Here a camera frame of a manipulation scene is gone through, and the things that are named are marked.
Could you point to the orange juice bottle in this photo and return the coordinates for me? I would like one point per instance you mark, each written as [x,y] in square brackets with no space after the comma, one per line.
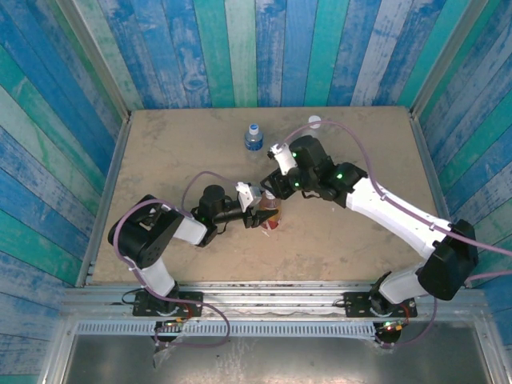
[273,209]

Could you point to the blue label water bottle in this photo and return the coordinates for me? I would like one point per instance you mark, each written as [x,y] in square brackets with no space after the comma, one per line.
[254,144]

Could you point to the green label clear bottle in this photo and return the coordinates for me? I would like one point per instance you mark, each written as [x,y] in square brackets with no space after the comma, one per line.
[305,131]

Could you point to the blue topped white cap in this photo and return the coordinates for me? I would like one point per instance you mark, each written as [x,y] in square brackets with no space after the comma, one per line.
[253,129]

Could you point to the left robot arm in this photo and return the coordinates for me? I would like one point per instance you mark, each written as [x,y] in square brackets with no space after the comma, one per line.
[144,240]

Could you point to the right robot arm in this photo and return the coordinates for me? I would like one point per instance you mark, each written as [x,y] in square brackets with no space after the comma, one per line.
[400,216]

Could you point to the small electronics board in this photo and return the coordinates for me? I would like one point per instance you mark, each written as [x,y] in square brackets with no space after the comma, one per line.
[172,324]
[390,326]

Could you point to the steel sheet panel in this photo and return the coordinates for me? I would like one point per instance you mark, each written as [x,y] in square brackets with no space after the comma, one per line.
[300,364]

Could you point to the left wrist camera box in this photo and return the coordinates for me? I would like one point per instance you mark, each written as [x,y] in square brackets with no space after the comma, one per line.
[248,196]

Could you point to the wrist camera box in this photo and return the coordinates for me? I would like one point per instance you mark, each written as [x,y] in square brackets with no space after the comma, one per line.
[285,160]
[248,196]

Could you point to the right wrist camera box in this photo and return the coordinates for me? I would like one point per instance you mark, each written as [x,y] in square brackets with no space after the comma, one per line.
[285,160]

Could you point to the aluminium mounting rail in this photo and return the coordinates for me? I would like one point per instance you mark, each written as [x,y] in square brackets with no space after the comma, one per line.
[272,300]

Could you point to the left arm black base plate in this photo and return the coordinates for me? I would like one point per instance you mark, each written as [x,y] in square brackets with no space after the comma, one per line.
[192,304]

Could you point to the aluminium table side rail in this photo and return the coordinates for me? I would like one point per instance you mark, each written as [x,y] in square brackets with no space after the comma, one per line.
[105,202]
[429,158]

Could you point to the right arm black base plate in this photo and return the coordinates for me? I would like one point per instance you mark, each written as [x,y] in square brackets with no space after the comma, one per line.
[356,306]

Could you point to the aluminium corner post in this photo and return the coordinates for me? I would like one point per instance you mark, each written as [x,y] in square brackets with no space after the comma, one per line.
[96,60]
[448,60]

